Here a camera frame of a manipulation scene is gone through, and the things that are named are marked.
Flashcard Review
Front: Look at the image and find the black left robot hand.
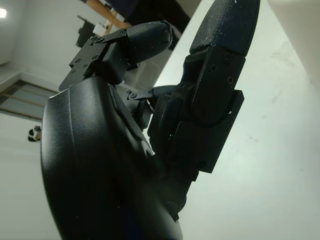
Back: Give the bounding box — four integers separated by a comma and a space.
40, 0, 261, 240

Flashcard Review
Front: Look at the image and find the standing person in dark trousers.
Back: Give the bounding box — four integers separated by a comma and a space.
124, 0, 193, 51

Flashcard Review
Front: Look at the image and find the small black white device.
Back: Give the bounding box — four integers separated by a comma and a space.
27, 126, 42, 142

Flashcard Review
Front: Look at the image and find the wood framed window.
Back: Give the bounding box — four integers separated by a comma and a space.
0, 81, 52, 118

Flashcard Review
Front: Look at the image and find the light wooden beam frame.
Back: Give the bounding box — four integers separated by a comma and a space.
84, 0, 131, 29

